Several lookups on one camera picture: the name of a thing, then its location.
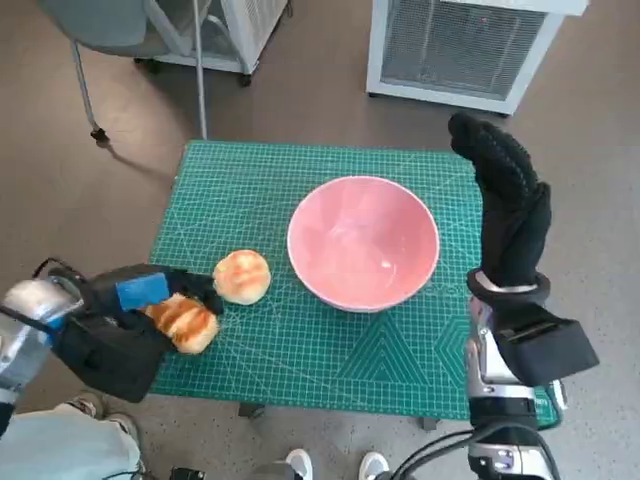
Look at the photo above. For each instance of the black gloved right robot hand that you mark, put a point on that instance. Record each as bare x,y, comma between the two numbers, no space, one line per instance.
510,225

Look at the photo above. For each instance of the round toy bread bun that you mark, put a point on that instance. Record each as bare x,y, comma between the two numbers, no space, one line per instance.
245,277

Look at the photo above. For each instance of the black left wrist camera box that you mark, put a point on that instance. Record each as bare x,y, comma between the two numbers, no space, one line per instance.
110,360

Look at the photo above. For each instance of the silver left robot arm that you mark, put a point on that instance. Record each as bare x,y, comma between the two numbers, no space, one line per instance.
30,305

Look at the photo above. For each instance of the large white mesh cabinet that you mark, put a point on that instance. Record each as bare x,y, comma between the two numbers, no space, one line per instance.
450,50

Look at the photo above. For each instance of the white wheeled cabinet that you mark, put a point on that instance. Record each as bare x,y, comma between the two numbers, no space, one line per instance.
255,35

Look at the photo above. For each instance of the black table foot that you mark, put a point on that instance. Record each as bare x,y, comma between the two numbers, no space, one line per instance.
252,410
431,422

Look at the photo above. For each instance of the white shoe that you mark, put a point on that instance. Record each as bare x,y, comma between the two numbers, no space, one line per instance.
374,466
300,465

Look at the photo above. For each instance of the green cutting mat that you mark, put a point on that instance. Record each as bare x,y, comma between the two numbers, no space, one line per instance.
300,350

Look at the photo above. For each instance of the pink bowl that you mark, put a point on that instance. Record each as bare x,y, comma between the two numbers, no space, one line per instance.
360,240

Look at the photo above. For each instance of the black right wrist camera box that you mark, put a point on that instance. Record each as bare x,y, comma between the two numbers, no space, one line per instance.
555,350

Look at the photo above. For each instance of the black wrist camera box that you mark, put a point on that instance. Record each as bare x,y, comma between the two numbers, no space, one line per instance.
555,350
110,360

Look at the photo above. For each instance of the long striped toy bread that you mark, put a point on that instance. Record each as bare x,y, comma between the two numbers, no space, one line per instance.
187,325

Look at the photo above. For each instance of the small black device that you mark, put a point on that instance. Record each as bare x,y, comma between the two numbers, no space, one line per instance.
187,473

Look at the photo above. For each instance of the grey chair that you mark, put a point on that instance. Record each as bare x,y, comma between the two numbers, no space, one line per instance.
100,25

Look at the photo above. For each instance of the grey metal pole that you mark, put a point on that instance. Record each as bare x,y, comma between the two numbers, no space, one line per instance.
201,75

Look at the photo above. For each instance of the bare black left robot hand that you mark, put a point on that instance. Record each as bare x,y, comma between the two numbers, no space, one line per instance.
145,290

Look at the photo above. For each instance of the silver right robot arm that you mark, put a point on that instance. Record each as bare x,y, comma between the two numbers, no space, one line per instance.
500,410

